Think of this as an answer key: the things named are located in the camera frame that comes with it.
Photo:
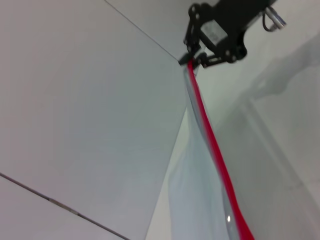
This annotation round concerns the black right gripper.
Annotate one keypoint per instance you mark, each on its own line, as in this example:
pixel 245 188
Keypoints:
pixel 227 25

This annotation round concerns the clear document bag red zip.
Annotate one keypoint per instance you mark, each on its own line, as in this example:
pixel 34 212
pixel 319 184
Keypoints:
pixel 200 155

